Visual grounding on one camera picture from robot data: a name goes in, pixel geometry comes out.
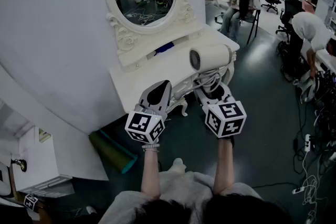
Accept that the small black lamp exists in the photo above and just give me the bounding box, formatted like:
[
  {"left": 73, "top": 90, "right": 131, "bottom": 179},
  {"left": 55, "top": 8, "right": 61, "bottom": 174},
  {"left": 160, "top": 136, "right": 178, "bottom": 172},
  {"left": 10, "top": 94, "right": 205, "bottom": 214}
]
[{"left": 12, "top": 158, "right": 28, "bottom": 173}]

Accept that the white office chair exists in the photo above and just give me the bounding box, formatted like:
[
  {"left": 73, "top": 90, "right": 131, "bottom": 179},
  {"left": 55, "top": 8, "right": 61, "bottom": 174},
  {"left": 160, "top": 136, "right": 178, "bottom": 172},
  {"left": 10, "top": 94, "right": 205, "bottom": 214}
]
[{"left": 214, "top": 0, "right": 232, "bottom": 25}]

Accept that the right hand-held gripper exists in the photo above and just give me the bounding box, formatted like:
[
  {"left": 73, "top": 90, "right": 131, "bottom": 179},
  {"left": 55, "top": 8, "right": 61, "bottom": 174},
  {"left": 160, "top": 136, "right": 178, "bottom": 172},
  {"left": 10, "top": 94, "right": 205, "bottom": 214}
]
[{"left": 193, "top": 82, "right": 248, "bottom": 139}]

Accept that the black folding chair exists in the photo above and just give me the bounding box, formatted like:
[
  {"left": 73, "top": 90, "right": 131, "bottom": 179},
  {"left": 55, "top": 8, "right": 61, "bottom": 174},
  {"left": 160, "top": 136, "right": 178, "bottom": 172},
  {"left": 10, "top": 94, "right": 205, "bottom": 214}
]
[{"left": 237, "top": 9, "right": 262, "bottom": 46}]

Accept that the person's right forearm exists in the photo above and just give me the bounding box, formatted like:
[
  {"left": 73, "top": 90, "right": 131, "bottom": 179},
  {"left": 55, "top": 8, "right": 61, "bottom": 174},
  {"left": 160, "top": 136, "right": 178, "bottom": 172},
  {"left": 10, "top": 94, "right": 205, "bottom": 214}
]
[{"left": 212, "top": 137, "right": 235, "bottom": 197}]

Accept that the white hair dryer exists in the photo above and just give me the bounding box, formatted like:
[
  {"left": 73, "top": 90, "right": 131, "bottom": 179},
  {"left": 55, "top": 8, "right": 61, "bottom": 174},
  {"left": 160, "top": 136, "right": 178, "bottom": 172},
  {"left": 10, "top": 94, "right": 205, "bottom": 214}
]
[{"left": 172, "top": 44, "right": 237, "bottom": 101}]

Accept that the person's left forearm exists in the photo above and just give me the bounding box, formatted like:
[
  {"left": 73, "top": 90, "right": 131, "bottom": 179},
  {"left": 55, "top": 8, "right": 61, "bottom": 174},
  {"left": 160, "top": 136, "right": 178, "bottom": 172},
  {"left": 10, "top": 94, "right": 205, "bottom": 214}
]
[{"left": 140, "top": 143, "right": 162, "bottom": 199}]

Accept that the grey white harness vest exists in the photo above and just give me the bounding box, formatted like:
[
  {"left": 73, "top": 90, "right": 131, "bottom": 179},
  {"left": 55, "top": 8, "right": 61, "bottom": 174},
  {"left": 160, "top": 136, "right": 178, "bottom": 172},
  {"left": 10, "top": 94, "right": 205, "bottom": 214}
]
[{"left": 296, "top": 72, "right": 316, "bottom": 103}]

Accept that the tangle of white cables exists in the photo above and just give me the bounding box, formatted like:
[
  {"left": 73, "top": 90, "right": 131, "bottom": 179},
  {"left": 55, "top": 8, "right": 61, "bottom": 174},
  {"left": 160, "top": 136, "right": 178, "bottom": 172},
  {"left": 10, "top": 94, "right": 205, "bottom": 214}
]
[{"left": 301, "top": 152, "right": 328, "bottom": 224}]

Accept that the pile of black equipment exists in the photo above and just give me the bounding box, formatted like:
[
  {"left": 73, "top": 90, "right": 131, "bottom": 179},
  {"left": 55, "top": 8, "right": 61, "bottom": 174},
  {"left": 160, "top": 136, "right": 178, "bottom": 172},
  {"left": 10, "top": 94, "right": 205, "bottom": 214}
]
[{"left": 313, "top": 68, "right": 336, "bottom": 114}]

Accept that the person's grey garment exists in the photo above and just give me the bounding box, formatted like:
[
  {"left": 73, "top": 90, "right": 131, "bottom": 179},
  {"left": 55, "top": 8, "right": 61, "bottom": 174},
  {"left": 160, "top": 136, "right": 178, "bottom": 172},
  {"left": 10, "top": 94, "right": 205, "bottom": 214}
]
[{"left": 99, "top": 170, "right": 264, "bottom": 224}]

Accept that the yellowish paper sheet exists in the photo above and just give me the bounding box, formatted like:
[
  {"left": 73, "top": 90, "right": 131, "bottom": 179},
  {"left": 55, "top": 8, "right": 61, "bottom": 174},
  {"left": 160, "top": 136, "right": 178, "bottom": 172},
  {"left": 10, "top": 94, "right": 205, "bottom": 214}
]
[{"left": 38, "top": 127, "right": 52, "bottom": 143}]

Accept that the oval mirror white ornate frame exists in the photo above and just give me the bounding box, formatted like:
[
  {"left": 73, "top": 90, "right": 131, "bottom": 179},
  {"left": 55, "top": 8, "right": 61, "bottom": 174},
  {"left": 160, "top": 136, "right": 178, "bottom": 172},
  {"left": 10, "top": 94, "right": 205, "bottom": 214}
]
[{"left": 104, "top": 0, "right": 196, "bottom": 55}]

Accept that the white cabinet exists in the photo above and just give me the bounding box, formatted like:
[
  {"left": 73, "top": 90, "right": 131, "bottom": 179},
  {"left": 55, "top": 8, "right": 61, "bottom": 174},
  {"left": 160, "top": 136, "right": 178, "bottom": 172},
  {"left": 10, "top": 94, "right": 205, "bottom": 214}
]
[{"left": 12, "top": 125, "right": 75, "bottom": 198}]

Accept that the white dressing table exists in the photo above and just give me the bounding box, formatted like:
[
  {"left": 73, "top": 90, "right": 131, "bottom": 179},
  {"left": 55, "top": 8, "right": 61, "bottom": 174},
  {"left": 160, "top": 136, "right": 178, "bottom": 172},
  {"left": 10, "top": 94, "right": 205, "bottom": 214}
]
[{"left": 109, "top": 25, "right": 241, "bottom": 118}]

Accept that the person's left shoe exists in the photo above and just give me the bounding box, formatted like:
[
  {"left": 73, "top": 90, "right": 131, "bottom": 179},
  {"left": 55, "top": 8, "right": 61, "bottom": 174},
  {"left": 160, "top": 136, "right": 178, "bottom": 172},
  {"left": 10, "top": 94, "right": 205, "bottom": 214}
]
[{"left": 172, "top": 157, "right": 186, "bottom": 174}]

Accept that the blue cloth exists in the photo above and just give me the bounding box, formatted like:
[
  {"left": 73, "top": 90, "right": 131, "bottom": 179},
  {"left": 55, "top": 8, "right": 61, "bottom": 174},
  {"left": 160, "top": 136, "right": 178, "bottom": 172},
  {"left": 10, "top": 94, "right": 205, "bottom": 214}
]
[{"left": 153, "top": 41, "right": 175, "bottom": 57}]

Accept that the light beaded bracelet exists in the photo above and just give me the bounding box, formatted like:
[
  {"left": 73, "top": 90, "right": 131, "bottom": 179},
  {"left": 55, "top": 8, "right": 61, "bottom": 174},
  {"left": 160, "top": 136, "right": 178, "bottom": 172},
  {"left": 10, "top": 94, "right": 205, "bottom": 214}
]
[{"left": 141, "top": 143, "right": 161, "bottom": 153}]

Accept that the green rolled mat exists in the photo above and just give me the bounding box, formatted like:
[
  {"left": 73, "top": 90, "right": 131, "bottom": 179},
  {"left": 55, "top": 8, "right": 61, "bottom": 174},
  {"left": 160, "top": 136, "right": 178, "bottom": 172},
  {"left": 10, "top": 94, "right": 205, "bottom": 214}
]
[{"left": 88, "top": 128, "right": 139, "bottom": 175}]

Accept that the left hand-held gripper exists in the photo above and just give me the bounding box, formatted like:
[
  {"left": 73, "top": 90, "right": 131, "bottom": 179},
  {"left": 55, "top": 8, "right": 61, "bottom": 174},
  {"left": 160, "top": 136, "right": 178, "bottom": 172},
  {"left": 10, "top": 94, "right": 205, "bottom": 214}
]
[{"left": 124, "top": 80, "right": 173, "bottom": 144}]

